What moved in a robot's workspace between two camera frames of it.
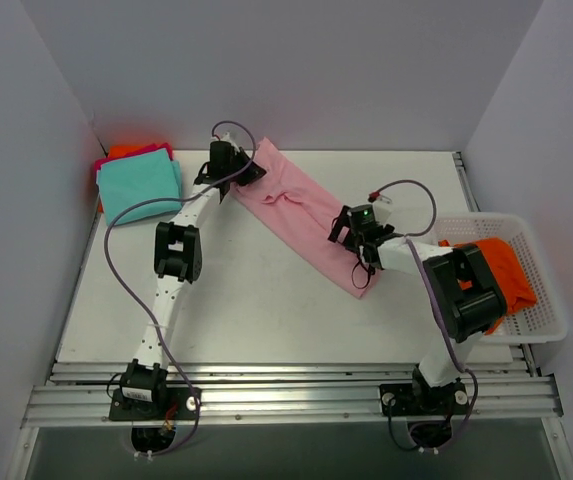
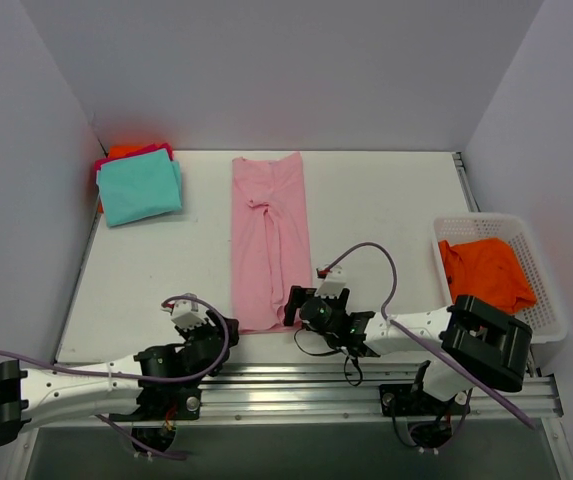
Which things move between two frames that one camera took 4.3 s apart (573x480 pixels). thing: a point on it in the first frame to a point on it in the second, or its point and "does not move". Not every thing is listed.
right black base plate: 416,399 does not move
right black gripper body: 345,228 to 295,304
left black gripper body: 239,170 to 224,335
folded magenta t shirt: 145,149 does not move
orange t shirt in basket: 515,288 does not move
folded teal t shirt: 142,176 does not move
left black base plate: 178,403 does not move
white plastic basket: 538,321 does not move
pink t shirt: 304,207 to 270,239
